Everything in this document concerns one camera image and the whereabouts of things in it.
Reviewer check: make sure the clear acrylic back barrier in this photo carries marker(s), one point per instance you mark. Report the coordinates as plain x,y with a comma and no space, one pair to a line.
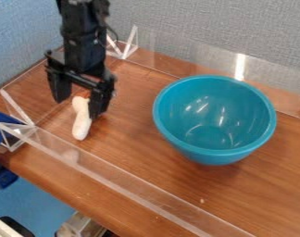
181,57

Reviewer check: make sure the clear acrylic left barrier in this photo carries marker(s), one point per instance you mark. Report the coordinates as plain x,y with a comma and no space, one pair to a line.
29,98

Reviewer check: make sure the black white object bottom left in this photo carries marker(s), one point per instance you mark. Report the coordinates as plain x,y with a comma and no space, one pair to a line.
9,231

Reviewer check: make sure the clear acrylic front barrier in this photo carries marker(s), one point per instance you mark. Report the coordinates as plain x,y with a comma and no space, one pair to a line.
184,214

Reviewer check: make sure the white brown-capped toy mushroom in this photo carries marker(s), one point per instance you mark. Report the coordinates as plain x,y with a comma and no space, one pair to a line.
82,123

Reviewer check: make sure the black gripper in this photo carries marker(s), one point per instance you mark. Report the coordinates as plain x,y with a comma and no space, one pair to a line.
81,65

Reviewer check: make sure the clear acrylic barrier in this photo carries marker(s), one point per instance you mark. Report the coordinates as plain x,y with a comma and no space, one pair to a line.
29,98
181,57
184,214

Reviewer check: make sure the clear box under table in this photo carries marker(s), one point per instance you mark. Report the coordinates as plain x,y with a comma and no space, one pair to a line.
80,226

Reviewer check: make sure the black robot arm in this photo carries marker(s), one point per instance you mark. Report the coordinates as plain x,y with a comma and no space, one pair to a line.
84,16

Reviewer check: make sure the blue plastic bowl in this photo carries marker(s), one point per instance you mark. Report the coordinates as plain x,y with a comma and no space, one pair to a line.
216,119

